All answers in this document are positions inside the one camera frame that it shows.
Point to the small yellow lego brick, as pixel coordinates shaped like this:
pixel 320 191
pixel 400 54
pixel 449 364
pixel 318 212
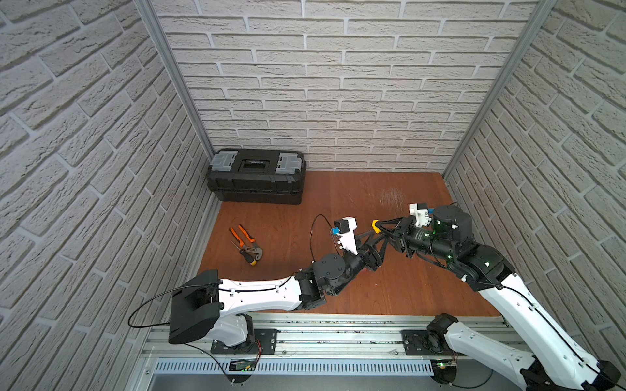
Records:
pixel 375 227

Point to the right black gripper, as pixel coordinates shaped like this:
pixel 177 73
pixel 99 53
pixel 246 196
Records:
pixel 401 231

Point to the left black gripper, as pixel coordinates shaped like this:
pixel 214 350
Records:
pixel 367 256

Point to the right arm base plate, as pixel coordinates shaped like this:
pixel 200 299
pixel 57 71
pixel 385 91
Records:
pixel 426 343

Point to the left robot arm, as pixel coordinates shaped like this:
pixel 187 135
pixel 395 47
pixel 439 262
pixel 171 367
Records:
pixel 218 308

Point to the aluminium rail frame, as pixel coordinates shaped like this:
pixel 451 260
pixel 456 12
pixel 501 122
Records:
pixel 313 352

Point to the black plastic toolbox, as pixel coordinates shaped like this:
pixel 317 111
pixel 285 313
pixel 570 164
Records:
pixel 257 176

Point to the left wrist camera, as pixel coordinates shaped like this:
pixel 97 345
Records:
pixel 344 229

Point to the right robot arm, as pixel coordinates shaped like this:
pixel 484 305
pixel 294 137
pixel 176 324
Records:
pixel 554 361

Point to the orange handled pliers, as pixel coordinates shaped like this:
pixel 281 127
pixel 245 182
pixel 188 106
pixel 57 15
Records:
pixel 244 241

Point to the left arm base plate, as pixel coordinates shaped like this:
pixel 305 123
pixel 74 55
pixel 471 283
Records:
pixel 260 340

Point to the yellow handled screwdriver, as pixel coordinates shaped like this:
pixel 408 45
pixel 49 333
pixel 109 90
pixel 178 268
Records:
pixel 248 256

